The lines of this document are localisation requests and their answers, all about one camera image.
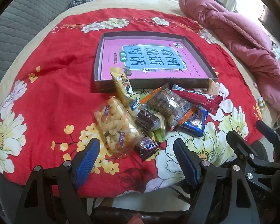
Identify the blue cookie packet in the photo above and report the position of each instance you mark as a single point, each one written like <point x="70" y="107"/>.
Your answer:
<point x="196" y="121"/>

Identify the small yellow packets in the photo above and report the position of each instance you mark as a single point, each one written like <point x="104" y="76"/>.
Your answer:
<point x="261" y="102"/>

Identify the yellow snack packet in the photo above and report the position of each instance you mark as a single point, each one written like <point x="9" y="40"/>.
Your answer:
<point x="122" y="86"/>

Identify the clear orange-edged biscuit packet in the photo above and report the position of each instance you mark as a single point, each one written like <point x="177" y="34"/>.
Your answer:
<point x="168" y="105"/>

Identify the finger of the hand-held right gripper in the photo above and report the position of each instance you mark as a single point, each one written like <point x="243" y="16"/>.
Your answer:
<point x="268" y="131"/>
<point x="238" y="142"/>

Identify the clear bag of puffed snacks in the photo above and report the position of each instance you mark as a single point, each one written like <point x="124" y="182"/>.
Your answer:
<point x="112" y="123"/>

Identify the white metal rack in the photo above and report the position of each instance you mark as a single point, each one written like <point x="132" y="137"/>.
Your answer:
<point x="231" y="3"/>

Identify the grey cardboard box tray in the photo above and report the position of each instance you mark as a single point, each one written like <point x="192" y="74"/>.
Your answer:
<point x="102" y="86"/>

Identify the grey quilted headboard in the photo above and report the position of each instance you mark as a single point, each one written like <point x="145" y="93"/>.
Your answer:
<point x="25" y="16"/>

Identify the dark chocolate bar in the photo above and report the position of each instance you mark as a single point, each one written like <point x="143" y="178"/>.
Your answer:
<point x="145" y="148"/>

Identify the beige bed sheet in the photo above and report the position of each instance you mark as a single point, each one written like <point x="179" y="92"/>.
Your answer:
<point x="135" y="3"/>

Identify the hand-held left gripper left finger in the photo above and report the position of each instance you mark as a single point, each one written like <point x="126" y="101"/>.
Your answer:
<point x="87" y="161"/>

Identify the green snack packet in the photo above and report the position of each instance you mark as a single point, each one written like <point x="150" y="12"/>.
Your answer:
<point x="159" y="134"/>

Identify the black wall television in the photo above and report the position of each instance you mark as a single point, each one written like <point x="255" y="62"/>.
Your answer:
<point x="273" y="23"/>

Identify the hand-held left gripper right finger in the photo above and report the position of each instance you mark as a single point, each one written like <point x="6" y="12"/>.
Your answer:
<point x="186" y="161"/>

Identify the blue patterned cloth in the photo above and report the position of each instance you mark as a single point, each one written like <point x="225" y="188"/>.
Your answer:
<point x="84" y="1"/>

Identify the red floral blanket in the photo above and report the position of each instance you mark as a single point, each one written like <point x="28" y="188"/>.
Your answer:
<point x="60" y="74"/>

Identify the red snack packet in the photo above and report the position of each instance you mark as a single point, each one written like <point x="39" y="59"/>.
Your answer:
<point x="196" y="96"/>

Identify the pink quilt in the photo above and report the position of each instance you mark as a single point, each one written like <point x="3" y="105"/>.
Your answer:
<point x="235" y="35"/>

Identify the tan snack packet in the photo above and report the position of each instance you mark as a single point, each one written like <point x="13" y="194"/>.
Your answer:
<point x="212" y="87"/>

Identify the brown chocolate cake packet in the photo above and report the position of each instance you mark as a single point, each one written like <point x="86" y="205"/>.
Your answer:
<point x="144" y="120"/>

